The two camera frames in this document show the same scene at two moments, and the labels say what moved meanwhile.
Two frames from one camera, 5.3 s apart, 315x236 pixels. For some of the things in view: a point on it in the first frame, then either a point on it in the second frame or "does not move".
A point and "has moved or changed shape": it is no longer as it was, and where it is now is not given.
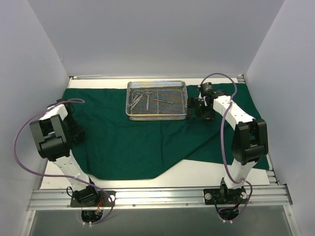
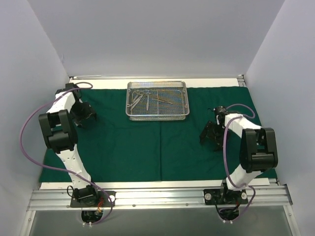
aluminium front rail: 157,197 does not move
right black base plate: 225,196 does not move
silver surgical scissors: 147,93 does not move
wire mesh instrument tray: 156,100 does not move
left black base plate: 103,200 does not move
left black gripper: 78,132 -> 86,114
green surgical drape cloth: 219,131 has moved or changed shape
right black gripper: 197,105 -> 213,132
